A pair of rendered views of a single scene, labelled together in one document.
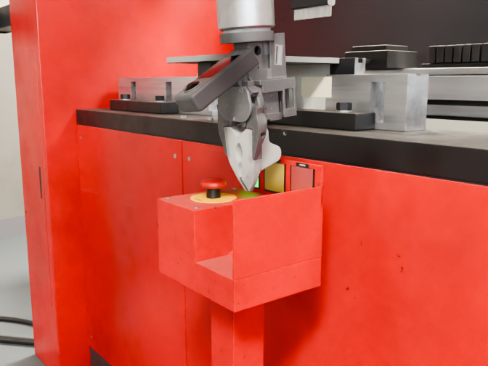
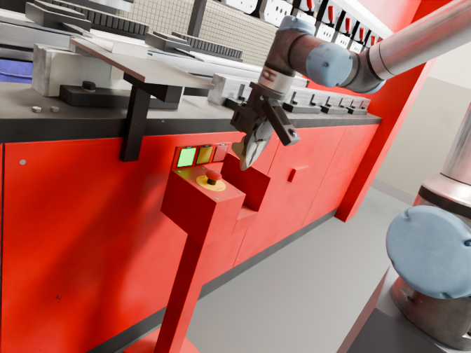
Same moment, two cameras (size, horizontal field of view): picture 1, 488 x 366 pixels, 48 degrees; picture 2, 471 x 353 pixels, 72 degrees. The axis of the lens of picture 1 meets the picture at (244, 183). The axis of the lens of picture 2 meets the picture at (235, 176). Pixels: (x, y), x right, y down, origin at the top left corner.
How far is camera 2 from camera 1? 1.26 m
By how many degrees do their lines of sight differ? 103
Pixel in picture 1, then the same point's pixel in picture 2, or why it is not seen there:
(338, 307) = not seen: hidden behind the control
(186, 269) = (229, 227)
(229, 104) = (263, 131)
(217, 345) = (203, 257)
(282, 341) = (136, 246)
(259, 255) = (249, 196)
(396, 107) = not seen: hidden behind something
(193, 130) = (35, 129)
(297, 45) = not seen: outside the picture
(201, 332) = (33, 309)
